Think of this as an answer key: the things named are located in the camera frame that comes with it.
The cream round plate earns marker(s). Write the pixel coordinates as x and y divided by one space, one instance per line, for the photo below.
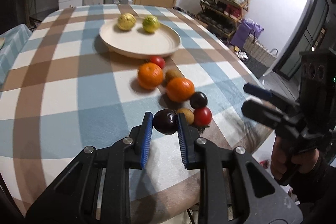
139 44

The woven basket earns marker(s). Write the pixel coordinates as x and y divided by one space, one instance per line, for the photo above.
258 51

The wrinkled yellow passion fruit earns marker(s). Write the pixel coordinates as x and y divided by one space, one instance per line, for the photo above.
126 21

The orange mandarin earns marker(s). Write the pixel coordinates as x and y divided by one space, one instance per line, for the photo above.
180 89
149 76

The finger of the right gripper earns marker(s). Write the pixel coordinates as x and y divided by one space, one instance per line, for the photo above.
262 114
276 99

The brown kiwi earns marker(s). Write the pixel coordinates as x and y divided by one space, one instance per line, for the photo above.
189 115
172 74

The purple bag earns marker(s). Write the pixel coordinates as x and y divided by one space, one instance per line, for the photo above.
246 27

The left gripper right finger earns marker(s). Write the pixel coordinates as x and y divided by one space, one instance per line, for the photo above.
235 188

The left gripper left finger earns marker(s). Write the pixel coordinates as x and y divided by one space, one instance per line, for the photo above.
94 186

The red tomato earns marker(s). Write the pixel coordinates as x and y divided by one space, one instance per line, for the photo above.
202 116
157 60

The wooden shoe rack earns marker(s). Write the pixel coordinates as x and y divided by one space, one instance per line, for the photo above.
223 17

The green yellow passion fruit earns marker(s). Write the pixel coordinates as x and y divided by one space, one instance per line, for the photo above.
150 24

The dark purple plum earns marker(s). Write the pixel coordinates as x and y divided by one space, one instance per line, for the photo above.
166 121
198 100

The person's right hand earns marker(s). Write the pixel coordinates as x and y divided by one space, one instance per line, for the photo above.
306 161

